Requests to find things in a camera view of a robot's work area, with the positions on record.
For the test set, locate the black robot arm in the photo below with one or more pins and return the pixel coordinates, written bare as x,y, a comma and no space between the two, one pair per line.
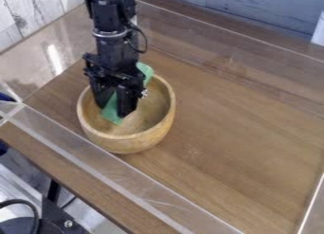
115,31

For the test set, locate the brown wooden bowl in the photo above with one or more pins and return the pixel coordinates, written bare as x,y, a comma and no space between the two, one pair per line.
142,129

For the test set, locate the green rectangular block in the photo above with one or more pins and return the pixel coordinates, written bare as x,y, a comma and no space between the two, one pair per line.
110,111

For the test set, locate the blue object at left edge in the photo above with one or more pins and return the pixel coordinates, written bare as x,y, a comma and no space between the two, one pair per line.
5,97

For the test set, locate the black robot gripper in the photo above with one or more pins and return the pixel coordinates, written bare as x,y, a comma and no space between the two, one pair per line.
115,76

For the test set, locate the black metal table leg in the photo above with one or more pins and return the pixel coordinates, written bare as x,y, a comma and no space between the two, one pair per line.
54,192

